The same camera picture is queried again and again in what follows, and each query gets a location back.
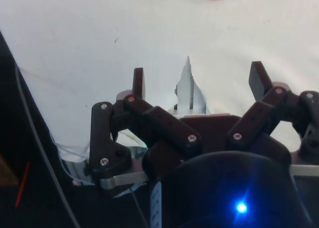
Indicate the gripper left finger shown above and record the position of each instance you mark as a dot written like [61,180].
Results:
[172,125]

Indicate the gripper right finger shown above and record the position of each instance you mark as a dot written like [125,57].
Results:
[256,118]

